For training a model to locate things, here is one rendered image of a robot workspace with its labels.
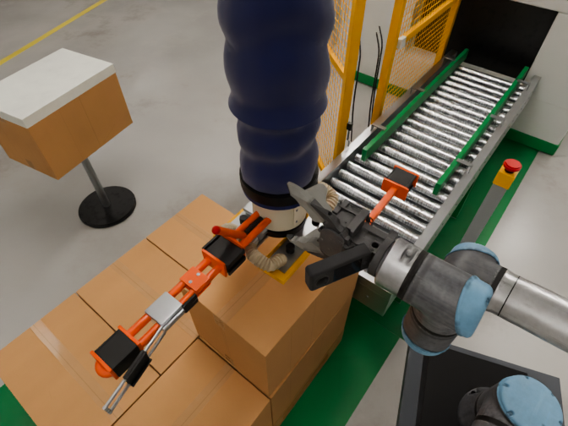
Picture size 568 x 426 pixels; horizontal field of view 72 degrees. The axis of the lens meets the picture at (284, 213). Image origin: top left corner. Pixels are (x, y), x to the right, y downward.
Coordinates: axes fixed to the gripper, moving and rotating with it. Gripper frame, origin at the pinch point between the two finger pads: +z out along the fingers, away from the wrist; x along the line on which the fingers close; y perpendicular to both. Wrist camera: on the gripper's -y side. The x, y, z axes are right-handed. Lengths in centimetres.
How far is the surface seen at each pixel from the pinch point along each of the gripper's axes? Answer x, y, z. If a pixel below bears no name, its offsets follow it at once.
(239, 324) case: -63, -3, 16
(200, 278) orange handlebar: -32.2, -8.5, 20.6
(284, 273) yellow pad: -44.5, 12.1, 9.0
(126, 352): -31.3, -32.5, 19.6
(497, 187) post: -66, 114, -30
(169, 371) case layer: -103, -22, 40
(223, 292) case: -63, 3, 28
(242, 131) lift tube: -3.5, 17.3, 26.0
